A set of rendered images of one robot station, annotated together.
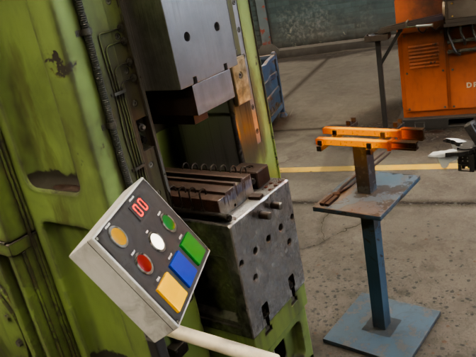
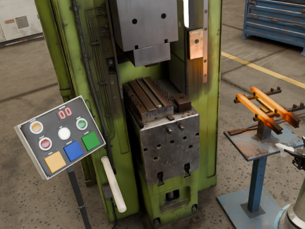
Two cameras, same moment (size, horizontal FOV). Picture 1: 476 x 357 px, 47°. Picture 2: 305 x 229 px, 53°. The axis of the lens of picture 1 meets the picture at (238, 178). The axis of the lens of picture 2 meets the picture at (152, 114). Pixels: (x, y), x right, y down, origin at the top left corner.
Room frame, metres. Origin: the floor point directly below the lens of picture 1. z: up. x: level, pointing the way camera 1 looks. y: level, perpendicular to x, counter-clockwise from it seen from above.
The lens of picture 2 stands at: (0.48, -0.80, 1.92)
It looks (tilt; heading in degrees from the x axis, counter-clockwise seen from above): 33 degrees down; 34
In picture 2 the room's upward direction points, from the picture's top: 6 degrees counter-clockwise
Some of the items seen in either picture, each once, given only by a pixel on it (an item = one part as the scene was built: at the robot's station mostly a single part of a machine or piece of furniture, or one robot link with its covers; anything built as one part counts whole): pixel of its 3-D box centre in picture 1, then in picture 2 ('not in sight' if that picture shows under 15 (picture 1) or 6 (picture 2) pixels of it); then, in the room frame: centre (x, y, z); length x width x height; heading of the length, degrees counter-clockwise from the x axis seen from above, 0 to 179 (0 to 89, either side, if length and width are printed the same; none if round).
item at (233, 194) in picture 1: (188, 189); (145, 97); (1.86, 0.18, 0.96); 0.42 x 0.20 x 0.09; 51
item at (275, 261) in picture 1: (210, 246); (156, 127); (1.91, 0.15, 0.69); 0.56 x 0.38 x 0.45; 51
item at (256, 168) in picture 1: (250, 175); (181, 102); (1.91, -0.05, 0.95); 0.12 x 0.08 x 0.06; 51
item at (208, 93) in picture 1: (166, 93); (140, 42); (1.86, 0.18, 1.32); 0.42 x 0.20 x 0.10; 51
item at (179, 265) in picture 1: (182, 269); (73, 151); (1.21, 0.18, 1.01); 0.07 x 0.05 x 0.07; 166
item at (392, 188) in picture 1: (367, 193); (263, 137); (2.10, -0.52, 0.69); 0.40 x 0.30 x 0.02; 138
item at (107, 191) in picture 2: not in sight; (109, 189); (1.52, 0.33, 0.36); 0.09 x 0.07 x 0.12; 141
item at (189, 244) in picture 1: (191, 248); (90, 141); (1.31, 0.16, 1.01); 0.07 x 0.05 x 0.07; 166
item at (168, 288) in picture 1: (171, 292); (55, 161); (1.11, 0.20, 1.01); 0.07 x 0.05 x 0.07; 166
